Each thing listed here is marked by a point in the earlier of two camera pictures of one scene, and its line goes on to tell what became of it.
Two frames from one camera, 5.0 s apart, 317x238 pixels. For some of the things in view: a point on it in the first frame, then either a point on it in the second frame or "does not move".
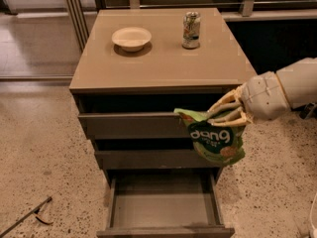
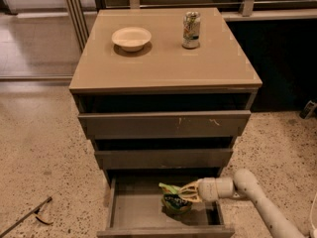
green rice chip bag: x=213 y=143 -> x=171 y=201
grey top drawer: x=153 y=125 does not move
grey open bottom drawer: x=165 y=205 does not move
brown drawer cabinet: x=136 y=68 does not move
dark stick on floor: x=36 y=212 does not move
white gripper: x=264 y=96 -> x=207 y=189
